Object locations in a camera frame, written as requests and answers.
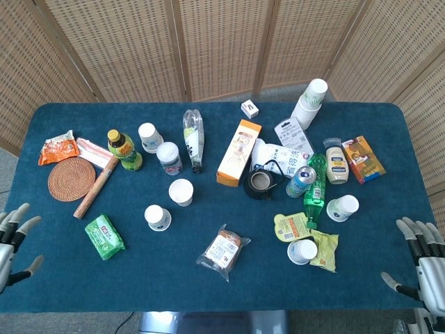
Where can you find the grey blister pack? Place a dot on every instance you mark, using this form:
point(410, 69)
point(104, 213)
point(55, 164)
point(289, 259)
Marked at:
point(292, 135)

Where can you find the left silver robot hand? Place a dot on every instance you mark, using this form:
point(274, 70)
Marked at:
point(5, 257)

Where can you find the orange snack bag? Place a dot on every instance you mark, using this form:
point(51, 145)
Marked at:
point(59, 149)

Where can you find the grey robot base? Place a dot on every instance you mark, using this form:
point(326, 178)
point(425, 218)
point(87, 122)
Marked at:
point(212, 323)

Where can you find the round woven rattan coaster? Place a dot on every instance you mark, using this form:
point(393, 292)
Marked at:
point(71, 179)

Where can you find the light blue drink can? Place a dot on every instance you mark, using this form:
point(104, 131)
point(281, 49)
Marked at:
point(300, 182)

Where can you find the blue felt table cover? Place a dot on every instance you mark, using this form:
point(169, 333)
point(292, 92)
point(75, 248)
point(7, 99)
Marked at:
point(180, 275)

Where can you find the clear bottle black cap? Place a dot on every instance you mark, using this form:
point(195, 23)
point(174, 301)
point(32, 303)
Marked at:
point(193, 139)

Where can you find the wooden rolling pin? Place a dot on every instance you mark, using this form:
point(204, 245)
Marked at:
point(95, 188)

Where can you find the cream mayonnaise squeeze bottle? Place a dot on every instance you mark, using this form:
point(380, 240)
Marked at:
point(336, 163)

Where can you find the white lidded snack canister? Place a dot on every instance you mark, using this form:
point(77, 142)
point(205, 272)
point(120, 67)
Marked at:
point(169, 158)

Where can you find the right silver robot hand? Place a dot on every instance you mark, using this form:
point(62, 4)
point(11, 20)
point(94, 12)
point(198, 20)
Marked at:
point(432, 278)

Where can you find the bamboo folding screen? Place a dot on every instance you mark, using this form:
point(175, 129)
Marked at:
point(222, 45)

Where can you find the bread in clear bag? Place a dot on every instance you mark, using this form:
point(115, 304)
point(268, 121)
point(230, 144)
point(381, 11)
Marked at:
point(222, 250)

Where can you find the black cast iron teapot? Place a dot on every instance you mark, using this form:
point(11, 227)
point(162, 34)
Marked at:
point(259, 182)

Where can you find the small white box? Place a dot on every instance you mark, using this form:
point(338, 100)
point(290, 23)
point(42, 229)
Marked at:
point(249, 108)

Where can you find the green tea bottle yellow cap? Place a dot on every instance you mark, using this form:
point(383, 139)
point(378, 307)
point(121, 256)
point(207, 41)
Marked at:
point(125, 151)

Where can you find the blue flower paper cup stack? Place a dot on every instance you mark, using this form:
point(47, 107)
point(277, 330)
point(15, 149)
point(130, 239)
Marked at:
point(149, 137)

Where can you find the white paper cup blue flower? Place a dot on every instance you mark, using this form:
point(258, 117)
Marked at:
point(301, 251)

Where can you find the red white striped packet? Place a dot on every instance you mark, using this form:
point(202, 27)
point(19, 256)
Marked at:
point(94, 153)

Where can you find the yellow green crumpled wrapper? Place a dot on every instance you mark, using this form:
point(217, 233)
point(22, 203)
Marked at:
point(327, 250)

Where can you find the white paper cup green print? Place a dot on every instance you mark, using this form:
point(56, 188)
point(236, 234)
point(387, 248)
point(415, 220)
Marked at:
point(342, 208)

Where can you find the white paper cup blue print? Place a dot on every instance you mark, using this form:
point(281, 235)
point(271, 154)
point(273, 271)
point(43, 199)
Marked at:
point(180, 191)

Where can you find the green tissue pack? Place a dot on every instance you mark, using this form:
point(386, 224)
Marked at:
point(104, 236)

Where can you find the yellow green spout pouch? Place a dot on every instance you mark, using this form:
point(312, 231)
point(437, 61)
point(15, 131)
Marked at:
point(288, 226)

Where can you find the tall green leaf cup stack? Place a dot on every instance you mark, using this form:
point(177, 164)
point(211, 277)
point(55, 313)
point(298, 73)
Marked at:
point(309, 102)

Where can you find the white paper cup leaf print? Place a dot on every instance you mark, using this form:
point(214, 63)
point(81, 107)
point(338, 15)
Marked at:
point(157, 217)

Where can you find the green plastic soda bottle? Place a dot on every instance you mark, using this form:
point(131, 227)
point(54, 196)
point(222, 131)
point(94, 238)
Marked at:
point(315, 195)

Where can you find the red orange cartoon box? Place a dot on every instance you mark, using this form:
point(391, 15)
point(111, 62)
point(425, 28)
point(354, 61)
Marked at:
point(363, 158)

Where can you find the orange white carton box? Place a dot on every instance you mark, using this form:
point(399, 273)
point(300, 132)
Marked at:
point(238, 153)

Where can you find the white pouch blue characters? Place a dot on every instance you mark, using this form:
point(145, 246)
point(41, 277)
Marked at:
point(281, 156)

